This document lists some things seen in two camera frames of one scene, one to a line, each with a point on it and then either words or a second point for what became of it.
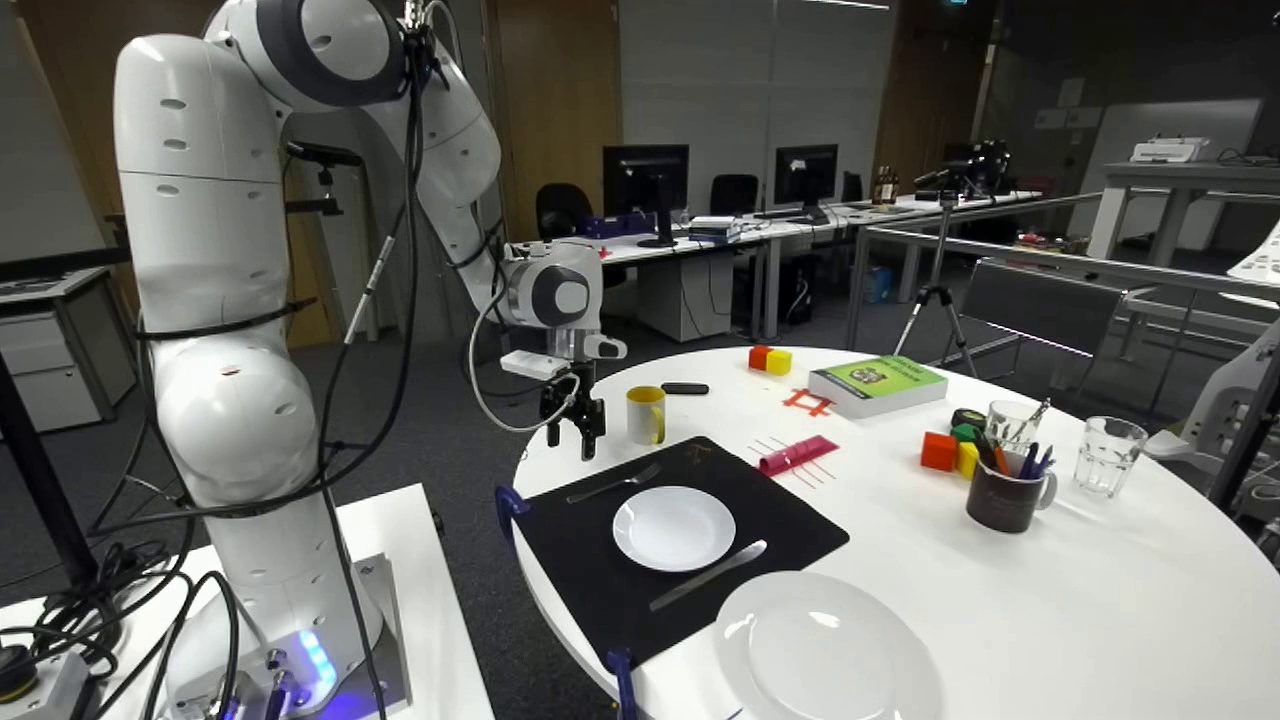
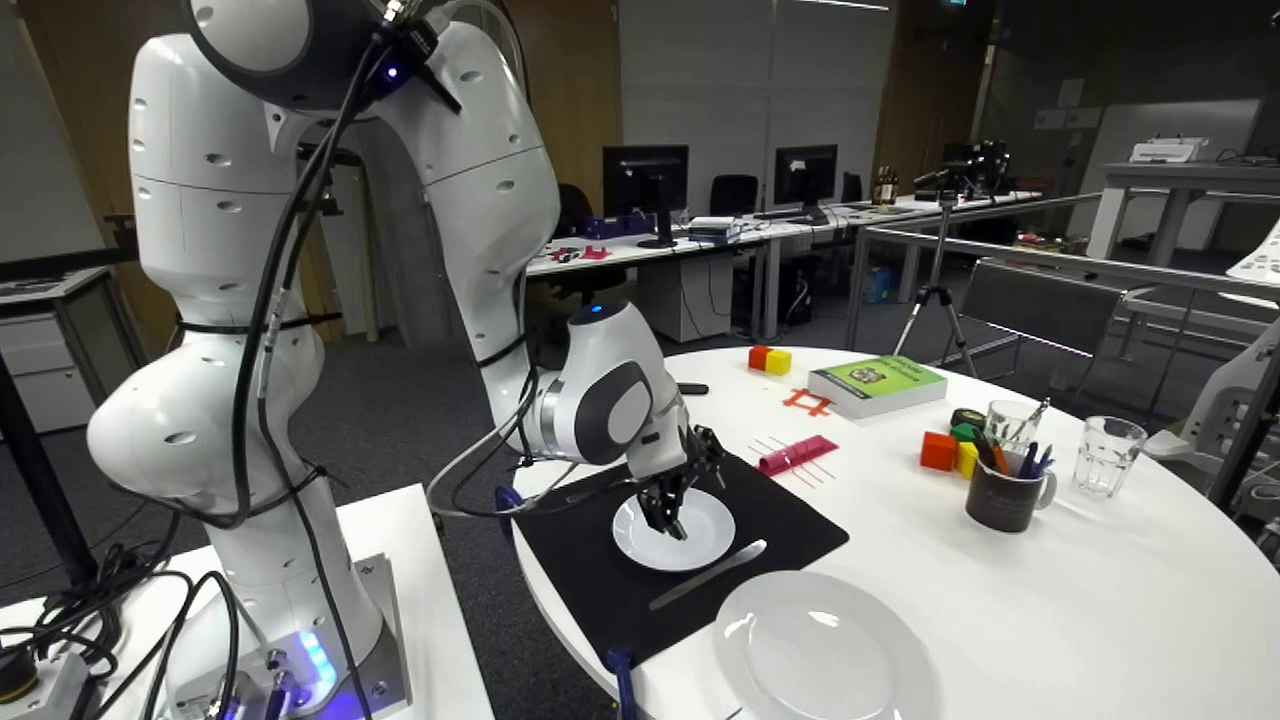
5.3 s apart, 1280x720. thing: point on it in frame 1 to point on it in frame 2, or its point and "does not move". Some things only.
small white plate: x=674 y=529 does not move
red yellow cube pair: x=772 y=361 does not move
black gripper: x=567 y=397 to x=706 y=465
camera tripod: x=976 y=169 does not move
